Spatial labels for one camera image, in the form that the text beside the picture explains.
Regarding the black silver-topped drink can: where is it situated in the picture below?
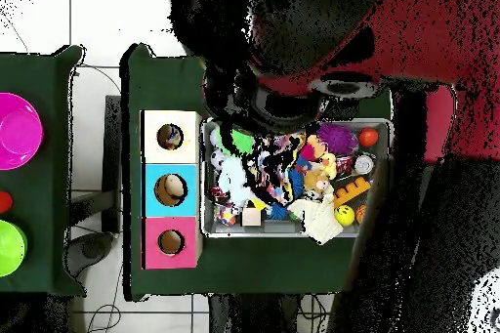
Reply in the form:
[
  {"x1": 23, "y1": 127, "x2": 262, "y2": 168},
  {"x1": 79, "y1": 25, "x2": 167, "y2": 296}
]
[{"x1": 354, "y1": 153, "x2": 377, "y2": 175}]

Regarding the mint green waffle cloth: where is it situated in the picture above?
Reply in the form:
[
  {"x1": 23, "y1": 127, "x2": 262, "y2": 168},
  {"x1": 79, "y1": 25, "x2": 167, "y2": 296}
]
[{"x1": 217, "y1": 154, "x2": 251, "y2": 205}]

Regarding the green spiky rubber ball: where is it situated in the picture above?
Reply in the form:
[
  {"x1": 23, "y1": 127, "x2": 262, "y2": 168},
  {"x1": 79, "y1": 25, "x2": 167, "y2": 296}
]
[{"x1": 229, "y1": 128, "x2": 256, "y2": 152}]

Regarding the orange plastic toy brick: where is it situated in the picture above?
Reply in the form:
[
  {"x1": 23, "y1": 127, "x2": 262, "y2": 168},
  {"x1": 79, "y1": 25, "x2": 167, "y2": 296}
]
[{"x1": 333, "y1": 176, "x2": 372, "y2": 209}]

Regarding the small plain orange ball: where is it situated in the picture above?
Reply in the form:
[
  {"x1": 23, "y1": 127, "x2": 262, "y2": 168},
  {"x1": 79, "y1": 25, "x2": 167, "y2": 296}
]
[{"x1": 357, "y1": 127, "x2": 380, "y2": 147}]

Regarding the small wooden block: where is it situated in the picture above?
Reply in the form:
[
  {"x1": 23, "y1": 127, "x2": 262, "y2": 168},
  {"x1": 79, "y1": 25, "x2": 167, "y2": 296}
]
[{"x1": 240, "y1": 207, "x2": 262, "y2": 227}]

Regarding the black equipment stand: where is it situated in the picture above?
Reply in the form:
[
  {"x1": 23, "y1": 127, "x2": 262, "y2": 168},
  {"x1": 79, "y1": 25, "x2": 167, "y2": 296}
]
[{"x1": 101, "y1": 94, "x2": 123, "y2": 234}]

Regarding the shallow silver mesh bin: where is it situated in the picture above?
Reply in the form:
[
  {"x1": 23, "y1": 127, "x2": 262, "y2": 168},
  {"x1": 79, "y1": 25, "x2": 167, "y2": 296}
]
[{"x1": 200, "y1": 117, "x2": 395, "y2": 238}]

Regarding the colourful patterned cloth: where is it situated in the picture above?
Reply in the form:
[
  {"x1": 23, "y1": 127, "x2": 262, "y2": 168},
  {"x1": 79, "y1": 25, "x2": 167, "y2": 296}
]
[
  {"x1": 245, "y1": 131, "x2": 308, "y2": 207},
  {"x1": 157, "y1": 124, "x2": 184, "y2": 149}
]

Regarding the dark green side table cloth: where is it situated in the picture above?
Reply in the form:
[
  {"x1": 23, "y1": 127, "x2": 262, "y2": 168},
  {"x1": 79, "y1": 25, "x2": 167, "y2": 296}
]
[{"x1": 0, "y1": 44, "x2": 87, "y2": 298}]

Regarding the magenta plastic bowl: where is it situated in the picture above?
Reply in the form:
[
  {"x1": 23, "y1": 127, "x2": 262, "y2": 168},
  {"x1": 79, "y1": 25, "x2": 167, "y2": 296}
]
[{"x1": 0, "y1": 92, "x2": 45, "y2": 171}]

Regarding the small red round object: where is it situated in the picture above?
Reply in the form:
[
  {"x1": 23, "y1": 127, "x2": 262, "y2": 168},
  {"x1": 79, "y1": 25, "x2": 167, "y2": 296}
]
[{"x1": 0, "y1": 190, "x2": 14, "y2": 215}]

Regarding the wooden box with three holes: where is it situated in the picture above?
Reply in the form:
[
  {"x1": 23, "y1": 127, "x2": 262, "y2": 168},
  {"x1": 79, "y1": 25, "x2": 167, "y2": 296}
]
[{"x1": 140, "y1": 108, "x2": 204, "y2": 271}]

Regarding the lime green plastic bowl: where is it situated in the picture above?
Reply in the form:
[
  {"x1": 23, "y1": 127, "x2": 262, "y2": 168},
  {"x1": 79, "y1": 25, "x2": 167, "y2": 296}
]
[{"x1": 0, "y1": 219, "x2": 27, "y2": 278}]

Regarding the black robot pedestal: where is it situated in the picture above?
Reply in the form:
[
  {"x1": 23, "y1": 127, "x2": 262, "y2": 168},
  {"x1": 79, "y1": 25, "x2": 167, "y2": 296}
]
[{"x1": 208, "y1": 293, "x2": 302, "y2": 333}]

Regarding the cream waffle cloth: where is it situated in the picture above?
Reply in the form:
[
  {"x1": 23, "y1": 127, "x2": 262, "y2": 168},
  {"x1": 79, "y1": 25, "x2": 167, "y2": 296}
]
[{"x1": 288, "y1": 191, "x2": 345, "y2": 246}]

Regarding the purple spiky rubber ball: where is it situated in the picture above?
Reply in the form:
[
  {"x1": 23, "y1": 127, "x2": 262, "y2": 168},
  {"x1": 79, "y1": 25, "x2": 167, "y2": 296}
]
[{"x1": 316, "y1": 122, "x2": 359, "y2": 156}]

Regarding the yellow smiley ball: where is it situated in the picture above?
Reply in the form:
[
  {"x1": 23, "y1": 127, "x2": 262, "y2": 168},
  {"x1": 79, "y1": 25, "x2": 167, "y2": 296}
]
[{"x1": 334, "y1": 204, "x2": 355, "y2": 228}]

